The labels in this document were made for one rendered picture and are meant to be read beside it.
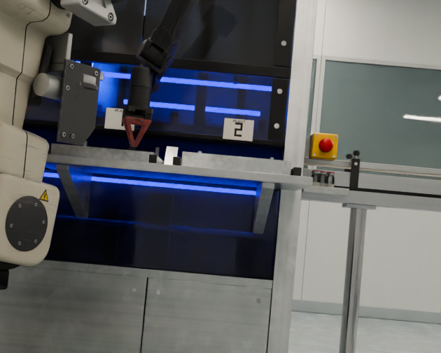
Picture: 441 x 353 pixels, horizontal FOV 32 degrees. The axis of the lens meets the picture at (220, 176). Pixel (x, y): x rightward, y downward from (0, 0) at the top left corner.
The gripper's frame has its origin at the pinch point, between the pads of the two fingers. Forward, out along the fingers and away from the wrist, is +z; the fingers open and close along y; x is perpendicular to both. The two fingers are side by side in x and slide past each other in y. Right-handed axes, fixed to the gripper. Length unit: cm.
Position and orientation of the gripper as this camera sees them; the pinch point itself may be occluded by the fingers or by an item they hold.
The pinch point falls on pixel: (134, 143)
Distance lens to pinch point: 203.3
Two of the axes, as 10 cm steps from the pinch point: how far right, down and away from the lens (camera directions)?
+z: -1.1, 9.9, -0.2
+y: -2.5, -0.1, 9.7
